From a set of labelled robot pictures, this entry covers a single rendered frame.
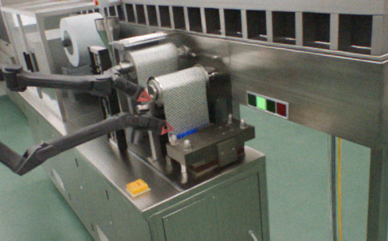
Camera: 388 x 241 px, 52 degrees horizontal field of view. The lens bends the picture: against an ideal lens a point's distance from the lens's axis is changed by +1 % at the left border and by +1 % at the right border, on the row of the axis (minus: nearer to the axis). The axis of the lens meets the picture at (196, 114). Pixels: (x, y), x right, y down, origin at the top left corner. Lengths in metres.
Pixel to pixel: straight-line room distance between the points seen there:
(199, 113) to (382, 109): 0.87
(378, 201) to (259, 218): 0.60
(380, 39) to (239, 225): 1.09
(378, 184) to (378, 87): 0.49
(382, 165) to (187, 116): 0.86
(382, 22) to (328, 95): 0.32
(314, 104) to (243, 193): 0.60
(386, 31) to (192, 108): 0.93
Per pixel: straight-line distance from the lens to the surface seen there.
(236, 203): 1.91
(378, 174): 1.70
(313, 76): 1.51
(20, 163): 1.55
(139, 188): 1.72
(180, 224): 1.76
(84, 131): 1.63
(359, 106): 1.42
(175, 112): 1.85
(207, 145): 1.75
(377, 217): 1.80
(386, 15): 1.34
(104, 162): 2.06
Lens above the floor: 1.79
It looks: 21 degrees down
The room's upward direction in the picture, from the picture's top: 7 degrees counter-clockwise
